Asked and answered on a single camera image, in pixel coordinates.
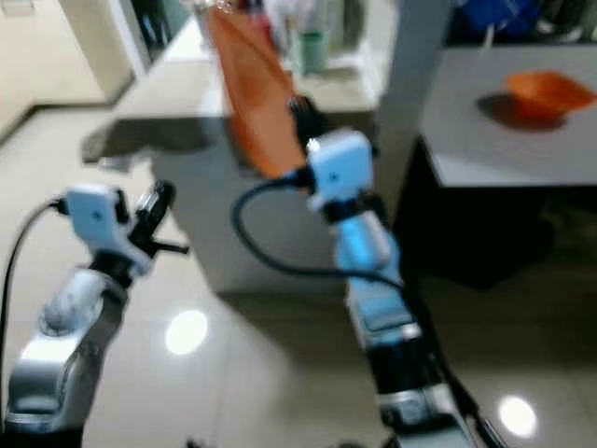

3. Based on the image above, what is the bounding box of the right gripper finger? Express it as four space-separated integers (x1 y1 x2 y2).
289 93 326 146

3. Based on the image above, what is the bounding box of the orange plastic plate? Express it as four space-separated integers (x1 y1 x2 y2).
207 7 309 180

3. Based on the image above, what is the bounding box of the green cup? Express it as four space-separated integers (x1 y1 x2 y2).
298 31 329 74

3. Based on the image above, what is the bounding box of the cream kitchen cabinet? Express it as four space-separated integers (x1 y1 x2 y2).
0 0 141 122

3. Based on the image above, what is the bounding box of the blue bag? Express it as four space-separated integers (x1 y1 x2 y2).
462 0 547 38

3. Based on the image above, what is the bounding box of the orange plastic bowl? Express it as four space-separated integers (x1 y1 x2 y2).
506 71 597 122

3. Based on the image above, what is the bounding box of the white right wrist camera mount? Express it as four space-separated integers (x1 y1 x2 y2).
306 129 374 208

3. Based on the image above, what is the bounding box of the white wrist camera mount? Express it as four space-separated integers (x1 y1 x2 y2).
306 129 374 208
67 182 146 276

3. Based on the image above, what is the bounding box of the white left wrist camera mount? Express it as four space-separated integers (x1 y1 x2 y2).
67 182 146 276

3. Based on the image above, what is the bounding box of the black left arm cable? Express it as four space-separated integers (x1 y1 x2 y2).
0 201 71 309

